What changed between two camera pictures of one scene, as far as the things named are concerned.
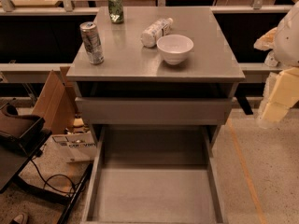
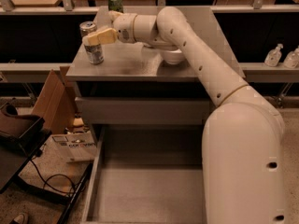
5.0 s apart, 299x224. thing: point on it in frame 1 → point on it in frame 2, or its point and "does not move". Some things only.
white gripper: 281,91 → 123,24
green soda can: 116,7 does not move
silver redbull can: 92,42 does not move
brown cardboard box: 56,104 does not move
